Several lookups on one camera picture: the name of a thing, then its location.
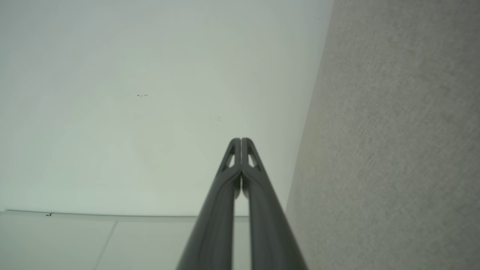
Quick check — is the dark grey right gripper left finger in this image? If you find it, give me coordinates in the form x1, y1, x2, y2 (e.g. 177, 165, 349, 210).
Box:
176, 138, 242, 270

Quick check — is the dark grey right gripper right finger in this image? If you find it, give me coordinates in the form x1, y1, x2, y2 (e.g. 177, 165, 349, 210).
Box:
241, 138, 309, 270

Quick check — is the grey fabric sofa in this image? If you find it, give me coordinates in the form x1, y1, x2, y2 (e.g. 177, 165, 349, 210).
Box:
285, 0, 480, 270

